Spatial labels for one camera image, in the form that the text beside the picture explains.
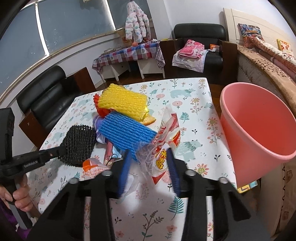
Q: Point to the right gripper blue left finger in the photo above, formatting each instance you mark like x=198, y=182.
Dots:
x=124, y=170

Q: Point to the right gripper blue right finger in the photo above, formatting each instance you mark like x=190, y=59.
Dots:
x=175, y=180

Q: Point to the clear red snack wrapper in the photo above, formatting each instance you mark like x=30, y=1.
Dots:
x=165, y=148

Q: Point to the black foam fruit net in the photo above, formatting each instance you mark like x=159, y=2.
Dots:
x=78, y=144

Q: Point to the pink plastic trash bin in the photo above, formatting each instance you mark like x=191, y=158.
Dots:
x=259, y=129

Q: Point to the person's left hand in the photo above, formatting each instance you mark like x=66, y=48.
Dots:
x=21, y=196

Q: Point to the purple white crumpled wrapper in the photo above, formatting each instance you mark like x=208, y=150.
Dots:
x=112, y=152

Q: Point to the blue foam fruit net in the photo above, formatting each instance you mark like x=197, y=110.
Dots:
x=125, y=133

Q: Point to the orange white snack wrapper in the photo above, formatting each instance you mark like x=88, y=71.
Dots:
x=92, y=167

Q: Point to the orange peel piece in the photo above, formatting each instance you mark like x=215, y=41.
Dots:
x=148, y=120

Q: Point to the red foam fruit net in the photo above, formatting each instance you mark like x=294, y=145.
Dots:
x=102, y=112

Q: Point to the yellow foam fruit net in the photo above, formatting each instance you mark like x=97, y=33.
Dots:
x=124, y=101

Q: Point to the yellow book under bin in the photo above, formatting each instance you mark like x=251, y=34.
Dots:
x=247, y=187

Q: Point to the black leather armchair left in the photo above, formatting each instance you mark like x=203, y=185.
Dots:
x=47, y=97

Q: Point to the black leather armchair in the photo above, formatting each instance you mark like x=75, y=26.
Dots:
x=47, y=97
x=220, y=68

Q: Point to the pink folded clothes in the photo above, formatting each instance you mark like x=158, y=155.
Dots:
x=192, y=56

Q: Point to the plaid cloth covered table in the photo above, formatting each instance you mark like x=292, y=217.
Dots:
x=141, y=52

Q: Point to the bed with brown blanket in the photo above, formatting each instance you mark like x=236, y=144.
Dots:
x=277, y=195

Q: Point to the orange box on armchair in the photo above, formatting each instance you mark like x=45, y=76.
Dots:
x=214, y=48

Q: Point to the black leather armchair back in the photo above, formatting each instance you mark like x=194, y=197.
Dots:
x=220, y=68

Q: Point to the hanging pink patterned jacket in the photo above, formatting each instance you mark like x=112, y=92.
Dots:
x=137, y=26

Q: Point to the colourful cartoon pillow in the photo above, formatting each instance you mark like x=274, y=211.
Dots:
x=250, y=32

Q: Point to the rolled floral quilt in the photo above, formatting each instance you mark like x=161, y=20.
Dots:
x=284, y=61

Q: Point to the yellow floral pillow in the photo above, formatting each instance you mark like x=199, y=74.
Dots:
x=284, y=47

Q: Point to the white bed headboard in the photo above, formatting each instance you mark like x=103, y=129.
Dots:
x=269, y=31

